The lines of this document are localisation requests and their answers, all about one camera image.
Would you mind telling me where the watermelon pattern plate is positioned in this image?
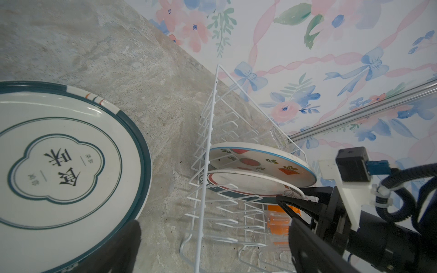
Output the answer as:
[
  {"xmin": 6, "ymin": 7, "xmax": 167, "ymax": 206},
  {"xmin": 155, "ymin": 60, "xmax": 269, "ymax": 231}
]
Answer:
[{"xmin": 209, "ymin": 142, "xmax": 317, "ymax": 188}]

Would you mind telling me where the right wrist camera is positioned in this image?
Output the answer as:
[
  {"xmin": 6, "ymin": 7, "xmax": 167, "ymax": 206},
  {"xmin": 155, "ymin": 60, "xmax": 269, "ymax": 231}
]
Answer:
[{"xmin": 318, "ymin": 147, "xmax": 392, "ymax": 231}]

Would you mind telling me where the black corrugated cable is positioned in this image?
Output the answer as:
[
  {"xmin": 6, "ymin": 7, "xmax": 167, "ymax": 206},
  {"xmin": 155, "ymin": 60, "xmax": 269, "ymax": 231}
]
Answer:
[{"xmin": 375, "ymin": 163, "xmax": 437, "ymax": 224}]

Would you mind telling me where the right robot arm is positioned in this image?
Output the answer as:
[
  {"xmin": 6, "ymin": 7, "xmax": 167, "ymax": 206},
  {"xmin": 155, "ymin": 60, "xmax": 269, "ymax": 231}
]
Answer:
[{"xmin": 276, "ymin": 187, "xmax": 437, "ymax": 273}]

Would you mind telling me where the red green rimmed plate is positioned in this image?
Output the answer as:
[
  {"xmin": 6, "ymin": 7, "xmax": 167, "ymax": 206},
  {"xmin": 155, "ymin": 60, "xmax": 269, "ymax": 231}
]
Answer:
[{"xmin": 207, "ymin": 169, "xmax": 305, "ymax": 205}]

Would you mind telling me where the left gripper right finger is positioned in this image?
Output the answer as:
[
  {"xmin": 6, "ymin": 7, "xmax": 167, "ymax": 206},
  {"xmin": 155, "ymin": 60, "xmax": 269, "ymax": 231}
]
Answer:
[{"xmin": 289, "ymin": 218, "xmax": 357, "ymax": 273}]

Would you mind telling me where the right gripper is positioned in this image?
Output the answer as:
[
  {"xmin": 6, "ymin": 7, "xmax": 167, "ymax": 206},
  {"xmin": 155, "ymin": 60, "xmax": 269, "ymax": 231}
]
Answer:
[{"xmin": 275, "ymin": 187, "xmax": 393, "ymax": 270}]

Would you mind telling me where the right aluminium corner post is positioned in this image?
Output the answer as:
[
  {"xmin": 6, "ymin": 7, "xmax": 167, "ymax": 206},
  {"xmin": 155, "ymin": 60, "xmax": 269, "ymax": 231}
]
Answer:
[{"xmin": 289, "ymin": 79, "xmax": 437, "ymax": 143}]

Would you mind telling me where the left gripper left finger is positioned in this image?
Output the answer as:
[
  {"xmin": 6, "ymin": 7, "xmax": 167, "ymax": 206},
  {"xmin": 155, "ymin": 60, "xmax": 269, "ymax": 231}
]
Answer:
[{"xmin": 73, "ymin": 220, "xmax": 142, "ymax": 273}]

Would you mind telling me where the white wire dish rack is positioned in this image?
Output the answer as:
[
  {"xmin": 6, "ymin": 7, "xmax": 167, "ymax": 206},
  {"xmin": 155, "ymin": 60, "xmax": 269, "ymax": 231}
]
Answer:
[{"xmin": 179, "ymin": 62, "xmax": 316, "ymax": 273}]

